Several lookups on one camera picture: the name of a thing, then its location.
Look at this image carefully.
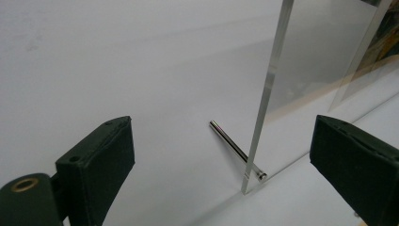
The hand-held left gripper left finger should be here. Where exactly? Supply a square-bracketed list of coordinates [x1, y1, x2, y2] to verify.
[56, 115, 136, 226]

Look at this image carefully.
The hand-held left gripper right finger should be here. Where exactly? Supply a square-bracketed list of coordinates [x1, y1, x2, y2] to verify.
[309, 114, 399, 226]

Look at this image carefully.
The clear acrylic photo frame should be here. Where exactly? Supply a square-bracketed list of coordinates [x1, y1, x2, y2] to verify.
[240, 0, 399, 196]

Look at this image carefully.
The long metal frame pin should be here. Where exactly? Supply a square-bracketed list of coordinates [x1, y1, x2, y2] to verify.
[209, 120, 268, 183]

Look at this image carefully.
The painted picture print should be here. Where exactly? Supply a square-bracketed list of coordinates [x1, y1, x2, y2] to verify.
[351, 0, 399, 83]

